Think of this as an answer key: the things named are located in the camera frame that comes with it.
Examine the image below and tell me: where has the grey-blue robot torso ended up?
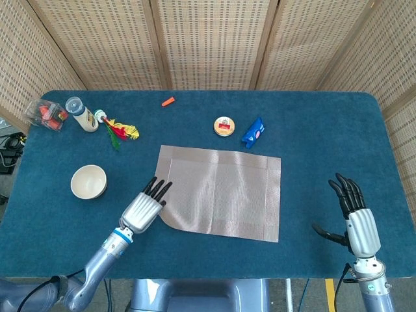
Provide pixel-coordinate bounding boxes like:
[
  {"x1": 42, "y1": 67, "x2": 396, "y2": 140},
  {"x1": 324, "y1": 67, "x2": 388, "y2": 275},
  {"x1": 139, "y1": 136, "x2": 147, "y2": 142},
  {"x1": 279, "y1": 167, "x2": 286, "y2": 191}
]
[{"x1": 125, "y1": 278, "x2": 272, "y2": 312}]

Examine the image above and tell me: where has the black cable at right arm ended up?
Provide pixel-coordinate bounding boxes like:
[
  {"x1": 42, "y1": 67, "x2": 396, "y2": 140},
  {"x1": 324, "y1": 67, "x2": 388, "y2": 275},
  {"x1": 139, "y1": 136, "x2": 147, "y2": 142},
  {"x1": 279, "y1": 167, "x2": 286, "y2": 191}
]
[{"x1": 334, "y1": 262, "x2": 354, "y2": 312}]

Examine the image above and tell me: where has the cream squeeze bottle blue cap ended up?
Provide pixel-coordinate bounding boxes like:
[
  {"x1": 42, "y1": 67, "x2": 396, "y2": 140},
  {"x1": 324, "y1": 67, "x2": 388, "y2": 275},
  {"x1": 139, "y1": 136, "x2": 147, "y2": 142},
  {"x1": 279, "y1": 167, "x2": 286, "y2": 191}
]
[{"x1": 65, "y1": 96, "x2": 99, "y2": 133}]

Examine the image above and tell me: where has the blue felt table cover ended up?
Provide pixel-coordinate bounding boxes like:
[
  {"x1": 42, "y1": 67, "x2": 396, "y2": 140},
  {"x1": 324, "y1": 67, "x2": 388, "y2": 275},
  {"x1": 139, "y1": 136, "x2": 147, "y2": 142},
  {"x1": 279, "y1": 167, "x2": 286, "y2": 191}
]
[{"x1": 0, "y1": 90, "x2": 413, "y2": 280}]

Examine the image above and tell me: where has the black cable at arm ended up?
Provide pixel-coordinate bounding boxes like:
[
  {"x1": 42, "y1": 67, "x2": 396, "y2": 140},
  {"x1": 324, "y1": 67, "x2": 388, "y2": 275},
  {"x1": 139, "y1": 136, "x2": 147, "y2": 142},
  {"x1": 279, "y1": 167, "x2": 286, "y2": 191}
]
[
  {"x1": 334, "y1": 262, "x2": 354, "y2": 312},
  {"x1": 16, "y1": 268, "x2": 86, "y2": 312}
]

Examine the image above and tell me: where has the colourful feather shuttlecock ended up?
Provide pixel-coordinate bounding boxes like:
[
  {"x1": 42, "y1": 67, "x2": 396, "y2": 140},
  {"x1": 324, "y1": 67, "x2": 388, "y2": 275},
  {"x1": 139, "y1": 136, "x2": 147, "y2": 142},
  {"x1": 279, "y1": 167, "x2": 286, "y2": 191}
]
[{"x1": 93, "y1": 109, "x2": 140, "y2": 152}]

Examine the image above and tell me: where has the woven bamboo folding screen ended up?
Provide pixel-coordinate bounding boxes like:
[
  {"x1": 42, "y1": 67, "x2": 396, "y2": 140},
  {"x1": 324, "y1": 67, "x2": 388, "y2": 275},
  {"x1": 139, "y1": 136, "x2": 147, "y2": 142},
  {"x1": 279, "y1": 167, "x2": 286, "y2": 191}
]
[{"x1": 0, "y1": 0, "x2": 416, "y2": 215}]

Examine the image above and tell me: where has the black device on floor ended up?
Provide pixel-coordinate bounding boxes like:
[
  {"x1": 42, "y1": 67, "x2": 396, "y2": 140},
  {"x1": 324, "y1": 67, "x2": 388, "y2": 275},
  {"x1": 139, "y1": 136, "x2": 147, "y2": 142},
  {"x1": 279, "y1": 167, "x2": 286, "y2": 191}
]
[{"x1": 0, "y1": 131, "x2": 27, "y2": 175}]

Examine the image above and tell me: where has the round gold tin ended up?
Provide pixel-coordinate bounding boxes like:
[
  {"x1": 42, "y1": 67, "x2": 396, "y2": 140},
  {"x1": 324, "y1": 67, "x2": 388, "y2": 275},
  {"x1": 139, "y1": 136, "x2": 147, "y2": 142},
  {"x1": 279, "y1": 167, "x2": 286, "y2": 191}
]
[{"x1": 213, "y1": 116, "x2": 236, "y2": 139}]

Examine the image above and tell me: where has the white ceramic bowl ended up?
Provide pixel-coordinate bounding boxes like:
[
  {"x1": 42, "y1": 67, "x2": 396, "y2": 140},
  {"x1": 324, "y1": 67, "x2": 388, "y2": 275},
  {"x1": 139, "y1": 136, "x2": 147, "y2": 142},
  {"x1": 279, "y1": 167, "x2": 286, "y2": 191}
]
[{"x1": 70, "y1": 164, "x2": 108, "y2": 200}]

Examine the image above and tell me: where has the brown woven placemat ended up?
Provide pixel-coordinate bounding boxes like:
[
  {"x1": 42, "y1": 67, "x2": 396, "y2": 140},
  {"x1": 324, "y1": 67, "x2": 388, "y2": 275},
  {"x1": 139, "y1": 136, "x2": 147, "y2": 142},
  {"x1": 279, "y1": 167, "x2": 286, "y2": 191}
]
[{"x1": 155, "y1": 144, "x2": 282, "y2": 243}]

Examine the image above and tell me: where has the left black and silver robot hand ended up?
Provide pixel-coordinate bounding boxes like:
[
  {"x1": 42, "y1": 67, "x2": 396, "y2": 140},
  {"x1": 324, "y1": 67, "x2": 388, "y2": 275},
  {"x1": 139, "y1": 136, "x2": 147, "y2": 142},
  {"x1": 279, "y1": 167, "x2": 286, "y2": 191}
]
[{"x1": 118, "y1": 176, "x2": 174, "y2": 235}]

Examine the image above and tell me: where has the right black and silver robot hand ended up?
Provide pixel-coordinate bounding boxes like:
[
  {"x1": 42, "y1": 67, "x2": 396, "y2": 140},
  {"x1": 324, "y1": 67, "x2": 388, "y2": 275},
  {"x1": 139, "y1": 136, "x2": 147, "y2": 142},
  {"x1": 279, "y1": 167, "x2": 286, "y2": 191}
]
[{"x1": 311, "y1": 172, "x2": 382, "y2": 259}]

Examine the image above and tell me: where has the blue snack packet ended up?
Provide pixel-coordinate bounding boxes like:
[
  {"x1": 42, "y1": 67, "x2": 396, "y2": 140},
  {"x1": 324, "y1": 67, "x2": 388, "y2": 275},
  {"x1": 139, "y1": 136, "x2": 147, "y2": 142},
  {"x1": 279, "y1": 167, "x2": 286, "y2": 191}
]
[{"x1": 240, "y1": 116, "x2": 266, "y2": 150}]

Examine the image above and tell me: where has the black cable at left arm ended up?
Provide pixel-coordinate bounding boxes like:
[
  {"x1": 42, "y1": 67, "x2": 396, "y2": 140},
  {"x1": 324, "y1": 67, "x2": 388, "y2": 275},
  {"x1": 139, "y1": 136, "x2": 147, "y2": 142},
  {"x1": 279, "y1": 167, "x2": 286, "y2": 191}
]
[{"x1": 16, "y1": 268, "x2": 86, "y2": 312}]

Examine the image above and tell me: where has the clear bag with orange items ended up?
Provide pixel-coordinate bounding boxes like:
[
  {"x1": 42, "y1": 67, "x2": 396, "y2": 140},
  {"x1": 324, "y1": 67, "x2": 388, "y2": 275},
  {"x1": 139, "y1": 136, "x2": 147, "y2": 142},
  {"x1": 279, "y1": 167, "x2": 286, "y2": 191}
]
[{"x1": 24, "y1": 98, "x2": 69, "y2": 133}]

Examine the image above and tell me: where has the white table leg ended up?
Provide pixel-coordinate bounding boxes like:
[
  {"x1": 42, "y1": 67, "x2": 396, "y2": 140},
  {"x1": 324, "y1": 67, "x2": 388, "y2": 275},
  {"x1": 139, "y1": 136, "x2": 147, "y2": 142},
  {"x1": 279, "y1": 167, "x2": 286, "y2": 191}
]
[{"x1": 285, "y1": 278, "x2": 294, "y2": 312}]

